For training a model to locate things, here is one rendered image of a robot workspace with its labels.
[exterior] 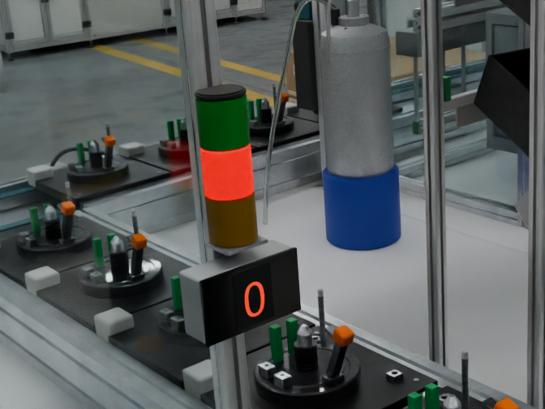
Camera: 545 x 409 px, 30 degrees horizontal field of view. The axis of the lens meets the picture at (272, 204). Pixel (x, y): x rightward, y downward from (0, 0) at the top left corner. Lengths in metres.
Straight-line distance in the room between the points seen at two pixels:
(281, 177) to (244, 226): 1.44
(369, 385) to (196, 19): 0.57
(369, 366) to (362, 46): 0.77
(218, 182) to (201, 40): 0.14
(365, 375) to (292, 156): 1.16
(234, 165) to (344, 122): 1.02
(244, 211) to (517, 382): 0.69
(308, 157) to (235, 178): 1.50
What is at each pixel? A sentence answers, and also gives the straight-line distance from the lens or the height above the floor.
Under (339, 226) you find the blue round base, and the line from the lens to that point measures 2.06.
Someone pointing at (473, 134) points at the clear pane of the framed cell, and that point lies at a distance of 2.22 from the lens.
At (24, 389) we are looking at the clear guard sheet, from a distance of 1.00.
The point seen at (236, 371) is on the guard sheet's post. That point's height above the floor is 1.10.
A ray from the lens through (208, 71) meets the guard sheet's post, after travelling 1.01.
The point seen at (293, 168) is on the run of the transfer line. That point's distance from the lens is 2.46.
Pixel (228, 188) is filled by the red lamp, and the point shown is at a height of 1.32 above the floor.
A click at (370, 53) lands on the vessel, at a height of 1.26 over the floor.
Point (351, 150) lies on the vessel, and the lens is 2.01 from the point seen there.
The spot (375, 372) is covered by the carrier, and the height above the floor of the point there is 0.97.
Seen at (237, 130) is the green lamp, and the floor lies 1.38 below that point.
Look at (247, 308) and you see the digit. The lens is 1.04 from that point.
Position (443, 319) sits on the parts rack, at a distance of 1.43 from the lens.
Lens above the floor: 1.62
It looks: 19 degrees down
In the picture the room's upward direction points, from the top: 4 degrees counter-clockwise
